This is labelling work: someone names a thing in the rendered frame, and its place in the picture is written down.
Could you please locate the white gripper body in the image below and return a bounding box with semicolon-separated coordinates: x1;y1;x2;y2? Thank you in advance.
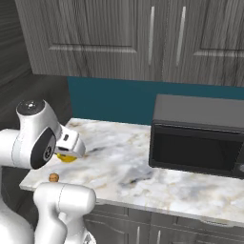
55;134;87;159

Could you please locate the black microwave door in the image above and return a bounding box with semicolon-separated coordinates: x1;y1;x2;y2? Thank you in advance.
149;121;239;177

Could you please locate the black microwave oven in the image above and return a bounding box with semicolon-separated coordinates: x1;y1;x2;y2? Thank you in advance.
148;93;244;181

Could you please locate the small brown round item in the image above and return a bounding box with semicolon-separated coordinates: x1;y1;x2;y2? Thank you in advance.
48;173;61;184

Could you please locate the grey drawer front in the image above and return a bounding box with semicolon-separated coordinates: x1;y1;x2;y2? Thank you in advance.
91;203;151;225
150;211;244;238

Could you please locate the grey base cupboard door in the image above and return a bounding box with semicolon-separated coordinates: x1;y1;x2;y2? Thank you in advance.
84;217;150;244
148;224;244;244

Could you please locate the grey wood wall cupboard door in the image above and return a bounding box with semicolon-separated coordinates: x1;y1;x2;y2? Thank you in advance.
161;0;244;88
13;0;164;82

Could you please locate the silver bar cupboard handle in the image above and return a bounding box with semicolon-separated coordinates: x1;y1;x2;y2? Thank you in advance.
148;5;156;67
175;5;188;69

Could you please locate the silver drawer handle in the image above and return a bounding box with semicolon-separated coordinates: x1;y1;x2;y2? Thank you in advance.
201;219;232;228

